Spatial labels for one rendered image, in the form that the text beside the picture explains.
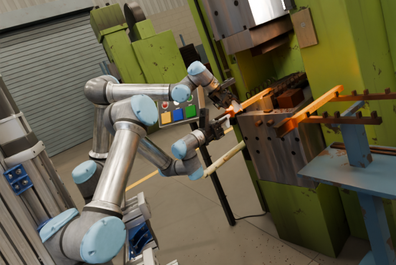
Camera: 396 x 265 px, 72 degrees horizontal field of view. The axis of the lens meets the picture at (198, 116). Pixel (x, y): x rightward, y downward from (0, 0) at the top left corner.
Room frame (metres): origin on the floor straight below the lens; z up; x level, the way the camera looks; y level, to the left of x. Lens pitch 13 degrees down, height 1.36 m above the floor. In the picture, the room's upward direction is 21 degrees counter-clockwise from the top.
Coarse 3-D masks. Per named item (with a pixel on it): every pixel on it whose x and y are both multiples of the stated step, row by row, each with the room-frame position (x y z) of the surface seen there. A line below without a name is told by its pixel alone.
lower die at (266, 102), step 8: (296, 72) 1.71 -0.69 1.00; (304, 72) 1.66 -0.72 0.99; (280, 80) 1.67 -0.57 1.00; (296, 80) 1.59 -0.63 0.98; (264, 88) 1.71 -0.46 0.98; (280, 88) 1.50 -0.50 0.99; (264, 96) 1.47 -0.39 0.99; (272, 96) 1.43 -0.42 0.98; (256, 104) 1.50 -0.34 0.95; (264, 104) 1.46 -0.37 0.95; (272, 104) 1.42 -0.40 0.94
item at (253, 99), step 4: (268, 88) 1.54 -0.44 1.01; (260, 92) 1.51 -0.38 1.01; (264, 92) 1.49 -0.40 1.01; (256, 96) 1.45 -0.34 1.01; (260, 96) 1.47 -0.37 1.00; (248, 100) 1.43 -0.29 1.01; (252, 100) 1.43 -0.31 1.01; (256, 100) 1.45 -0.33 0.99; (244, 104) 1.39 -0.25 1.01; (248, 104) 1.40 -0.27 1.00; (228, 112) 1.31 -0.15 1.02; (232, 112) 1.31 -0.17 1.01; (236, 112) 1.34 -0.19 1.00; (220, 116) 1.29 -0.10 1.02; (232, 116) 1.31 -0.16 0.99
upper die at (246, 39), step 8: (280, 16) 1.60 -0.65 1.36; (288, 16) 1.65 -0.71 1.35; (264, 24) 1.50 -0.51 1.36; (272, 24) 1.54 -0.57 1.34; (280, 24) 1.59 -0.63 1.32; (288, 24) 1.64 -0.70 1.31; (240, 32) 1.46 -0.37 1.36; (248, 32) 1.43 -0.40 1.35; (256, 32) 1.45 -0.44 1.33; (264, 32) 1.49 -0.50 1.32; (272, 32) 1.53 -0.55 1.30; (280, 32) 1.58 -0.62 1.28; (224, 40) 1.57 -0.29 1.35; (232, 40) 1.52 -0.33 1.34; (240, 40) 1.48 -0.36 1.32; (248, 40) 1.44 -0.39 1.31; (256, 40) 1.44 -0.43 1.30; (264, 40) 1.48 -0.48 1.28; (232, 48) 1.54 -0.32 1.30; (240, 48) 1.49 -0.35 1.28; (248, 48) 1.45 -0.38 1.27
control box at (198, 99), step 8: (200, 88) 1.81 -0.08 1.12; (192, 96) 1.77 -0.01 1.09; (200, 96) 1.77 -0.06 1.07; (160, 104) 1.90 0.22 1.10; (168, 104) 1.86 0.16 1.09; (184, 104) 1.79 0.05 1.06; (192, 104) 1.75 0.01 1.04; (200, 104) 1.73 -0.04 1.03; (160, 112) 1.88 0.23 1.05; (184, 112) 1.77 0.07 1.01; (160, 120) 1.86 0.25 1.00; (184, 120) 1.75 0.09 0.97; (192, 120) 1.74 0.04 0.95
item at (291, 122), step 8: (336, 88) 1.12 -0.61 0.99; (328, 96) 1.08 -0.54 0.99; (312, 104) 1.05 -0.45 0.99; (320, 104) 1.05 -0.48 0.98; (304, 112) 1.00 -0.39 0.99; (288, 120) 0.95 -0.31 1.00; (296, 120) 0.97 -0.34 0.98; (280, 128) 0.93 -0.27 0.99; (288, 128) 0.95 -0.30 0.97; (280, 136) 0.92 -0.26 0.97
